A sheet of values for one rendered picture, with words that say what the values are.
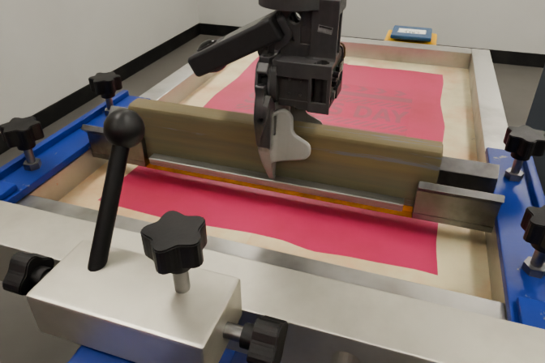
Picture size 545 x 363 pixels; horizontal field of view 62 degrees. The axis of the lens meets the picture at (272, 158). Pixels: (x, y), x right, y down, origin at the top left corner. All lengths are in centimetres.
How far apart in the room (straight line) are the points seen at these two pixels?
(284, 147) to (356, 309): 23
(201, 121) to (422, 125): 39
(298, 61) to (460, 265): 27
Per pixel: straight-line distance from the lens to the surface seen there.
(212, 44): 52
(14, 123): 61
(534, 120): 130
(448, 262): 53
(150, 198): 60
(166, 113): 58
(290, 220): 55
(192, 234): 27
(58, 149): 66
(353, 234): 54
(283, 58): 48
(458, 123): 83
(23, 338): 183
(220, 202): 58
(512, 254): 49
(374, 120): 80
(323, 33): 47
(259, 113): 48
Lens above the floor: 130
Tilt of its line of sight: 31 degrees down
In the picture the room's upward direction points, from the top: straight up
